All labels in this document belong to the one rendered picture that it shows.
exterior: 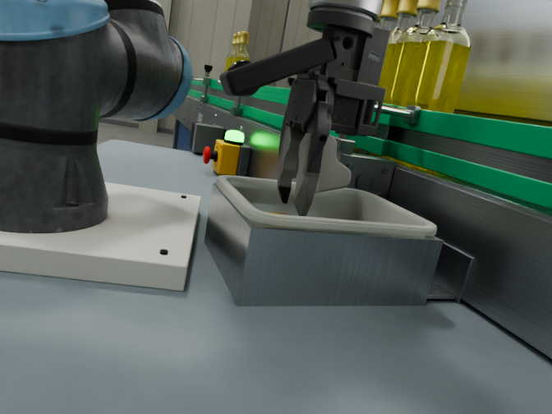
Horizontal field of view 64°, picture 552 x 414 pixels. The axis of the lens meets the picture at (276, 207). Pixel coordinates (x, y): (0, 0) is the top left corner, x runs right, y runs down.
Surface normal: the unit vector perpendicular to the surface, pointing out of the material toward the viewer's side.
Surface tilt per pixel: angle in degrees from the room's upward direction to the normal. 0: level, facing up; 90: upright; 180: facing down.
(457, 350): 0
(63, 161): 72
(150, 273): 90
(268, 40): 90
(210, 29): 90
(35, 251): 90
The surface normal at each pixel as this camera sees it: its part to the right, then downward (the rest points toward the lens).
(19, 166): 0.29, -0.02
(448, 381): 0.18, -0.95
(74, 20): 0.78, 0.25
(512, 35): -0.93, -0.08
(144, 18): 0.69, -0.07
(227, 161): 0.33, 0.29
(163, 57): 0.90, -0.17
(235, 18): 0.11, 0.26
